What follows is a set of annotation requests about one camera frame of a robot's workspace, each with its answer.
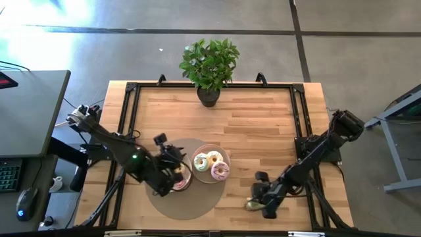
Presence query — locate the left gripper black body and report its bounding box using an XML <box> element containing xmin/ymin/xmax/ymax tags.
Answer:
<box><xmin>151</xmin><ymin>144</ymin><xmax>187</xmax><ymax>198</ymax></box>

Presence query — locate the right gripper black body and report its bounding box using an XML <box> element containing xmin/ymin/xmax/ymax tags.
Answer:
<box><xmin>255</xmin><ymin>170</ymin><xmax>286</xmax><ymax>221</ymax></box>

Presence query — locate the small green donut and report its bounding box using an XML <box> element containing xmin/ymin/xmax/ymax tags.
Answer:
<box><xmin>243</xmin><ymin>199</ymin><xmax>266</xmax><ymax>212</ymax></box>

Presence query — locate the small pink donut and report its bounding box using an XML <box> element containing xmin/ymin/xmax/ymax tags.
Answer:
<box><xmin>172</xmin><ymin>180</ymin><xmax>190</xmax><ymax>192</ymax></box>

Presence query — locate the large mint green donut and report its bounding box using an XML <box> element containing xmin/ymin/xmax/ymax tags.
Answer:
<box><xmin>193</xmin><ymin>152</ymin><xmax>211</xmax><ymax>172</ymax></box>

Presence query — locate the large white frosted donut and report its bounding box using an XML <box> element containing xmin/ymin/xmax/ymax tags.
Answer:
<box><xmin>207</xmin><ymin>150</ymin><xmax>224</xmax><ymax>167</ymax></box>

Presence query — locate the large pink frosted donut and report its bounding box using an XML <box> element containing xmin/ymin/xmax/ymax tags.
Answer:
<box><xmin>210</xmin><ymin>161</ymin><xmax>230</xmax><ymax>182</ymax></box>

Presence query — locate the large beige round plate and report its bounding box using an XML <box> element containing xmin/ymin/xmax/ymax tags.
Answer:
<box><xmin>164</xmin><ymin>153</ymin><xmax>193</xmax><ymax>193</ymax></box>

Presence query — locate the small beige round plate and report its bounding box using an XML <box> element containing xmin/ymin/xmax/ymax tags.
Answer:
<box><xmin>191</xmin><ymin>144</ymin><xmax>231</xmax><ymax>184</ymax></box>

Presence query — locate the round grey textured placemat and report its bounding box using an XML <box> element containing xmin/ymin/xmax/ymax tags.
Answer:
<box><xmin>144</xmin><ymin>138</ymin><xmax>227</xmax><ymax>221</ymax></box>

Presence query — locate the black angled stand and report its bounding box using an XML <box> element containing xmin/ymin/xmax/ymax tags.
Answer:
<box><xmin>48</xmin><ymin>136</ymin><xmax>89</xmax><ymax>194</ymax></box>

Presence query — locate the green potted plant black pot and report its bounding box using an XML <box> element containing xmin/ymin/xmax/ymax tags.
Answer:
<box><xmin>178</xmin><ymin>38</ymin><xmax>241</xmax><ymax>108</ymax></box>

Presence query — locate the small white hook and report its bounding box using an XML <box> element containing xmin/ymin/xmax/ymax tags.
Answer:
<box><xmin>49</xmin><ymin>176</ymin><xmax>64</xmax><ymax>192</ymax></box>

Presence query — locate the dark grey desk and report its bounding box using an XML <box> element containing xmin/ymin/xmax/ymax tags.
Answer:
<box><xmin>0</xmin><ymin>154</ymin><xmax>59</xmax><ymax>233</ymax></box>

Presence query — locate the black computer mouse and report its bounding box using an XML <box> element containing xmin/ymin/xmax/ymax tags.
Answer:
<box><xmin>15</xmin><ymin>186</ymin><xmax>39</xmax><ymax>222</ymax></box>

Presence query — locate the grey desk top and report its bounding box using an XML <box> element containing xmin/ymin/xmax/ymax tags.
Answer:
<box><xmin>0</xmin><ymin>69</ymin><xmax>72</xmax><ymax>159</ymax></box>

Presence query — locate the backlit computer keyboard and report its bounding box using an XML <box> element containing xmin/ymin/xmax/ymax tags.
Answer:
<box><xmin>0</xmin><ymin>158</ymin><xmax>24</xmax><ymax>194</ymax></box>

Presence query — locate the black device red display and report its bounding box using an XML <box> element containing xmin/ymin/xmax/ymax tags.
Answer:
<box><xmin>0</xmin><ymin>71</ymin><xmax>19</xmax><ymax>90</ymax></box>

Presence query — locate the silver metal bracket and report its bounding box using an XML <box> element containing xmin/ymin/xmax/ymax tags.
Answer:
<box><xmin>288</xmin><ymin>231</ymin><xmax>326</xmax><ymax>237</ymax></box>
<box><xmin>104</xmin><ymin>230</ymin><xmax>142</xmax><ymax>237</ymax></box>

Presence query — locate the grey metal table frame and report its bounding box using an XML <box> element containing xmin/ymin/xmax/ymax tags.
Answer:
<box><xmin>362</xmin><ymin>84</ymin><xmax>421</xmax><ymax>194</ymax></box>

